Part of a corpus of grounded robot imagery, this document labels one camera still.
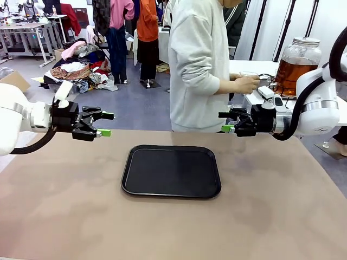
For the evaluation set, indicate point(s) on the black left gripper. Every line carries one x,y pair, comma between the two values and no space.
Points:
65,115

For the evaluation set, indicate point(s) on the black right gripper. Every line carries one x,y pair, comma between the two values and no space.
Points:
263,120

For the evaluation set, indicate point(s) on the glass tea dispenser jar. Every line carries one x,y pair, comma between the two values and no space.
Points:
294,73

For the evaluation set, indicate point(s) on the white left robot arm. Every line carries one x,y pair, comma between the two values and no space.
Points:
8,122

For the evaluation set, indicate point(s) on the person's right forearm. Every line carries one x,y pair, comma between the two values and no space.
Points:
227,86

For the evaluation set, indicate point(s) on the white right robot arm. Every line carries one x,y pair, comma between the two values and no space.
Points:
320,113

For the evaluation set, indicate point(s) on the person's right hand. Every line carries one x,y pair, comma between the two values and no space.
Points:
246,85

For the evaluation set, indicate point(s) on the person's left hand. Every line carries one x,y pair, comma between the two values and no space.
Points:
236,76

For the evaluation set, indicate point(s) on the pile of mixed clothes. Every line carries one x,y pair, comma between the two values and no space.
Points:
78,67

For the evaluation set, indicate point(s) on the light grey sweatshirt torso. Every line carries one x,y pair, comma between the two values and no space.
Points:
195,67

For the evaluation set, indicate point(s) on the hanging dark blue trousers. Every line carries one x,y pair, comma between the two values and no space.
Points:
116,54

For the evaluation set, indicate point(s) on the small cardboard box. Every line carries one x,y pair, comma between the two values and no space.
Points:
58,54

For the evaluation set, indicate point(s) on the large flat cardboard box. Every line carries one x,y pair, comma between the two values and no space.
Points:
15,80

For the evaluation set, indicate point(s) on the black plastic serving tray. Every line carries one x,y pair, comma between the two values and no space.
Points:
170,173

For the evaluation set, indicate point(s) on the black tripod stand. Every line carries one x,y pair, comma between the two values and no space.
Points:
259,27
311,19
285,27

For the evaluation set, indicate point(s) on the person in dark jacket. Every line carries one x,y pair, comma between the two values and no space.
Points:
236,24

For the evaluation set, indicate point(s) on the red hanging garment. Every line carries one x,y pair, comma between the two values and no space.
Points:
71,19

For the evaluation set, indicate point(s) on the white cloth covered table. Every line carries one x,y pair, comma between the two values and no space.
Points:
164,46

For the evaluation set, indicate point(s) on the hanging dark patterned garment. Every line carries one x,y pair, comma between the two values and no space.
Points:
101,16

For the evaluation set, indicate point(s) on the white desk with equipment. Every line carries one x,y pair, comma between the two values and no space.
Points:
54,16

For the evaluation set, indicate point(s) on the hanging pink garment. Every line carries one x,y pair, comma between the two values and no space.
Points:
120,13

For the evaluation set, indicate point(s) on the person in orange top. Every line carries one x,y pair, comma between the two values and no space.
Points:
147,24

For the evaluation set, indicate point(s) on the white workshop desk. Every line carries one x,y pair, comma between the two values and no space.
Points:
24,25

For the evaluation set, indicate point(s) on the white photo backdrop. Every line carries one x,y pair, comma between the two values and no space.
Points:
325,16

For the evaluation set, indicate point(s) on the right wrist camera unit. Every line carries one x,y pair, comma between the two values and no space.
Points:
265,92

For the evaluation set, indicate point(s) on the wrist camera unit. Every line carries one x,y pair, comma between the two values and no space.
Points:
63,92
265,92

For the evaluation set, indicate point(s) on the left wrist camera unit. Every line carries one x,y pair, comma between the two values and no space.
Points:
63,92

